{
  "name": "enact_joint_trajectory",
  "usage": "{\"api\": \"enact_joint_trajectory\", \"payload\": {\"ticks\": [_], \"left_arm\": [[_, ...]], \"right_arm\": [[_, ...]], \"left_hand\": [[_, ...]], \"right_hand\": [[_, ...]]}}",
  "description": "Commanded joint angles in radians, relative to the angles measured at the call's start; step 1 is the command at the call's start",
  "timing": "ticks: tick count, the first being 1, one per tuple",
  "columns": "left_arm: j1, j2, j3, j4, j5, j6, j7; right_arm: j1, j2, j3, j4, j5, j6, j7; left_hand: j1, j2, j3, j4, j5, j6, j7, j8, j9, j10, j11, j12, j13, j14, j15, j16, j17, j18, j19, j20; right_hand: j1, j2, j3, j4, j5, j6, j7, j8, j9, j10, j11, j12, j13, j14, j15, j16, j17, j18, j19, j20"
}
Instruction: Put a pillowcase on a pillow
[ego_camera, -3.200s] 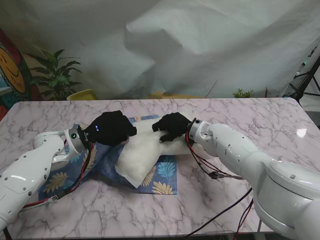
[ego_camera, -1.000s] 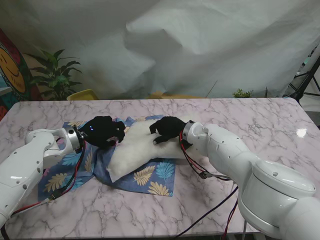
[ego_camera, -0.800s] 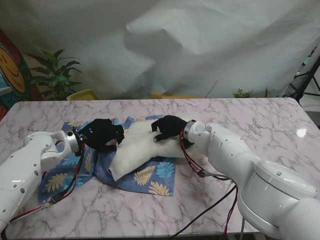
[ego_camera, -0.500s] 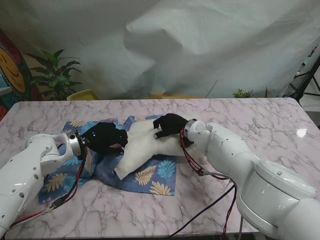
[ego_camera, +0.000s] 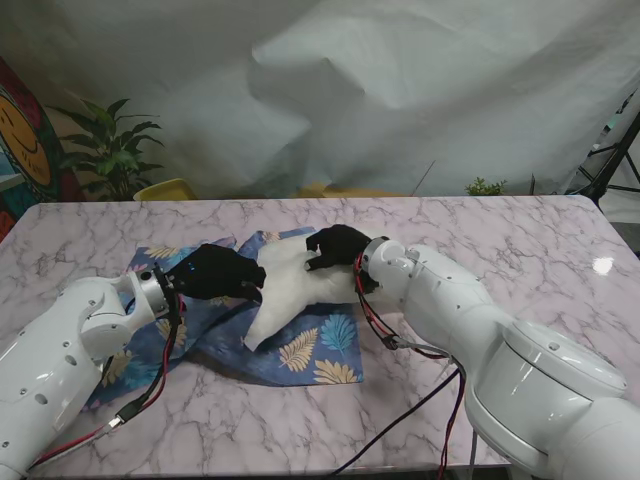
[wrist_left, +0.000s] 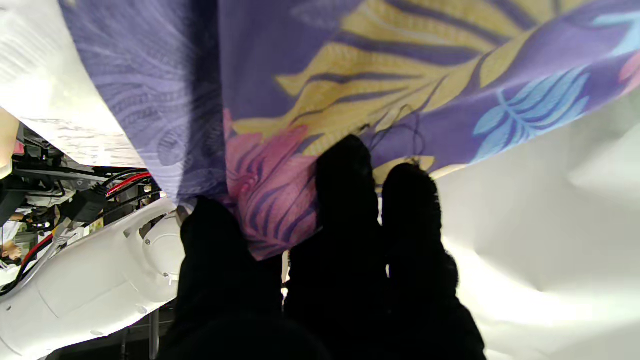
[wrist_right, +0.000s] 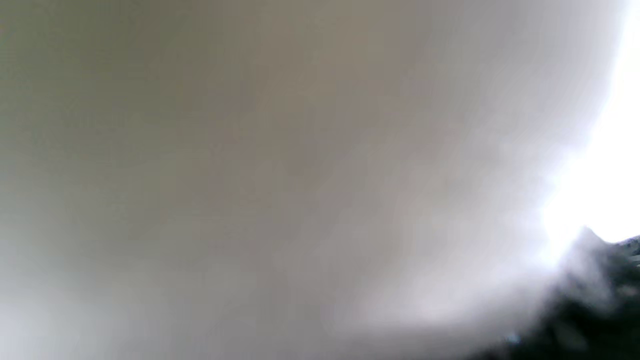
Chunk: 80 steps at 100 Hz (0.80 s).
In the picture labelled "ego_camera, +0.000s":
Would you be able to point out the thin brown stick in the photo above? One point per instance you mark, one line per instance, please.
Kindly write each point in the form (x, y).
(424, 176)

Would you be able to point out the blue leaf print pillowcase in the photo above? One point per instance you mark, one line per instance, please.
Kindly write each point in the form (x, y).
(310, 355)

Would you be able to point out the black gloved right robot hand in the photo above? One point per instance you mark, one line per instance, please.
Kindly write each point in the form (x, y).
(340, 247)

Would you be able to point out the black tripod stand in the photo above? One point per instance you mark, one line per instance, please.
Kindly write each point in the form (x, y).
(612, 160)

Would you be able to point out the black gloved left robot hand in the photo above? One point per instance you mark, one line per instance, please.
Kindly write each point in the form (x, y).
(215, 275)

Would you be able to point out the small green plant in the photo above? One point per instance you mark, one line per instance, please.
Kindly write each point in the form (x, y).
(484, 188)

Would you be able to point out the white backdrop sheet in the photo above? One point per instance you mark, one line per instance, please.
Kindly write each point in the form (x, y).
(350, 75)

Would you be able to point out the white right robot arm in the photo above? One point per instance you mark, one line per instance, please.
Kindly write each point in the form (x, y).
(525, 380)

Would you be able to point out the white pillow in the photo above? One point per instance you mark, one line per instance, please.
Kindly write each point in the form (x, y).
(285, 295)

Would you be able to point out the colourful smiley painted board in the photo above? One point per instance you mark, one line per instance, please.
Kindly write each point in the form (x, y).
(25, 140)

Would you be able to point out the yellow plastic chair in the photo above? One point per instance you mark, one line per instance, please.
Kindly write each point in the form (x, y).
(165, 190)

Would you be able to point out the mustard yellow fabric item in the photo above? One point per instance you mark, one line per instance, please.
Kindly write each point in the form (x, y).
(320, 190)

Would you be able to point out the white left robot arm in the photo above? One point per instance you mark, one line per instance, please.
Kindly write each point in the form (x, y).
(45, 360)

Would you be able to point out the large green potted plant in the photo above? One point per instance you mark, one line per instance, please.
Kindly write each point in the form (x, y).
(112, 150)

